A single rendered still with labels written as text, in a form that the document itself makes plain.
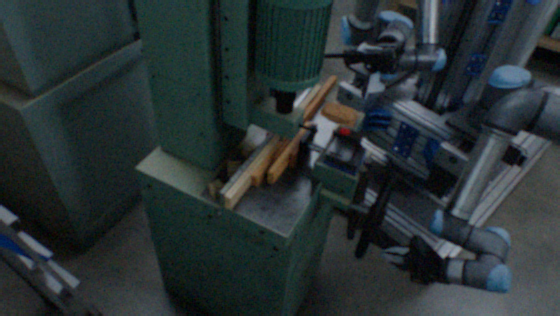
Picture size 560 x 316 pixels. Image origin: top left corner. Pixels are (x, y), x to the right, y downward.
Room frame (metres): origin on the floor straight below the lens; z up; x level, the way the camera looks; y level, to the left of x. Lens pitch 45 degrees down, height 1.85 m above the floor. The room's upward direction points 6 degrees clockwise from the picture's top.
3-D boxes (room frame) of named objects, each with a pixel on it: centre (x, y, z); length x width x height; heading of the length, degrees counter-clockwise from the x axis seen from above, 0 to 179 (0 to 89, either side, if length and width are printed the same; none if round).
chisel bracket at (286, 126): (0.98, 0.01, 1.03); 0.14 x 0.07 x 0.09; 66
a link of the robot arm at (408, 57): (1.28, -0.35, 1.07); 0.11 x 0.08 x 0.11; 100
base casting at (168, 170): (1.02, 0.11, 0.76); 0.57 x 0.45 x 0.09; 66
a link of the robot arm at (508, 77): (1.32, -0.78, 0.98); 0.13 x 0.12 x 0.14; 64
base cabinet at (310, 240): (1.01, 0.11, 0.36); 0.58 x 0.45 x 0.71; 66
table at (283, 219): (0.95, -0.11, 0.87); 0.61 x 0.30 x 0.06; 156
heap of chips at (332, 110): (1.18, -0.20, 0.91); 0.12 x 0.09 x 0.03; 66
